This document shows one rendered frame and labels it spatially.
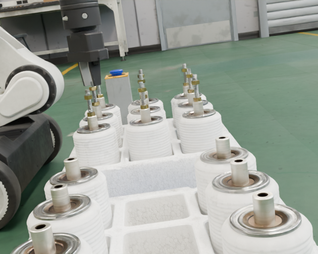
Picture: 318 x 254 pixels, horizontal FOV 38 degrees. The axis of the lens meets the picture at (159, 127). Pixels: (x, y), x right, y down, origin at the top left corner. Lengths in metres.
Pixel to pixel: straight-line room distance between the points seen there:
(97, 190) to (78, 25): 0.49
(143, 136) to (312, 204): 0.44
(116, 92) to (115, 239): 0.78
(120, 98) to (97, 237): 0.83
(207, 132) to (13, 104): 0.58
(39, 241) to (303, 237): 0.27
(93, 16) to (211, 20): 5.10
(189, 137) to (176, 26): 5.15
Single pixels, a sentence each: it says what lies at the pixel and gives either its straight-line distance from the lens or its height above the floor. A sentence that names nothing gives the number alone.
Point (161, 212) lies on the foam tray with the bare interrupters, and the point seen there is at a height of 0.15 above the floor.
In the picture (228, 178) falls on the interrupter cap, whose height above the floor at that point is 0.25.
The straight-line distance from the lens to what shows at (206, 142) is 1.01.
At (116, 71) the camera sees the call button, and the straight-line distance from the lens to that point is 1.41.
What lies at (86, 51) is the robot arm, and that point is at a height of 0.42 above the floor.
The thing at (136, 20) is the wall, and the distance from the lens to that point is 6.14.
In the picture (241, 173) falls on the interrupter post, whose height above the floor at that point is 0.27.
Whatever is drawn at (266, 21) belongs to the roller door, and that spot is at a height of 0.19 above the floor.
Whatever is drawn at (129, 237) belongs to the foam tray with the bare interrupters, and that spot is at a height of 0.17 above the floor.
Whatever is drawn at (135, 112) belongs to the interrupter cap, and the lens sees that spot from 1.14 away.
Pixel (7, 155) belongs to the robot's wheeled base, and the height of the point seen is 0.18.
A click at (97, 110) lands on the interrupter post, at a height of 0.27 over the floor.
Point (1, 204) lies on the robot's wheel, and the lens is 1.24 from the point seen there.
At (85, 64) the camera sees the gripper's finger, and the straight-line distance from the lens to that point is 1.15.
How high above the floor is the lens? 0.48
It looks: 14 degrees down
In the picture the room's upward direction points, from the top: 8 degrees counter-clockwise
